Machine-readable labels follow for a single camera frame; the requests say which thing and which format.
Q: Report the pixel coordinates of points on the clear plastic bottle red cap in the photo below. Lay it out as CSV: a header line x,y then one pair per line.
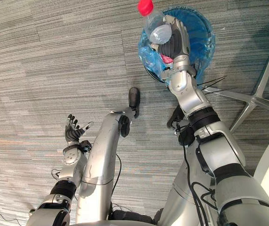
x,y
156,26

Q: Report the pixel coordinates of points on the red rubbish in bin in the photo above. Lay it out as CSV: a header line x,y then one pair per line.
x,y
166,59

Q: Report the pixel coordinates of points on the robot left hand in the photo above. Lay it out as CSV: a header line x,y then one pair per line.
x,y
73,131

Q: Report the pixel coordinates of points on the robot silver right leg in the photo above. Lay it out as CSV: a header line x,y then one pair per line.
x,y
184,197

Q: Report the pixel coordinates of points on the robot silver left leg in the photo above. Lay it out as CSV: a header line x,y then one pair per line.
x,y
99,160

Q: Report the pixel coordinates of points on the silver metal table leg base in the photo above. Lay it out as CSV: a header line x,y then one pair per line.
x,y
254,94

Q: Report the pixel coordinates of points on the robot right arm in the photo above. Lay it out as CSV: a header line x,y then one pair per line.
x,y
209,131

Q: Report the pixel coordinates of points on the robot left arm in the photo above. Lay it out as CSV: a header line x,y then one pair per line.
x,y
64,179

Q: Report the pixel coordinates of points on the robot dark right foot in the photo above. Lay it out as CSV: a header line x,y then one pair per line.
x,y
174,117

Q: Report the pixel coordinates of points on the robot dark left foot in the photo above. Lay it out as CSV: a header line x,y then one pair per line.
x,y
134,96

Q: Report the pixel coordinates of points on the blue plastic bin bag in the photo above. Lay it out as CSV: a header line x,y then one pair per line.
x,y
198,42

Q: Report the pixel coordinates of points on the robot silver leg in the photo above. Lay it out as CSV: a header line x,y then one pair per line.
x,y
184,197
99,160

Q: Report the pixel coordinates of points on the small black waste bin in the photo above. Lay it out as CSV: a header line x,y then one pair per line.
x,y
155,76

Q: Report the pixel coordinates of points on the robot dark foot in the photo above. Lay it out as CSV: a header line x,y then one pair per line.
x,y
134,96
174,117

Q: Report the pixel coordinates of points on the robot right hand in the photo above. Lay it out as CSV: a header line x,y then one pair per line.
x,y
175,40

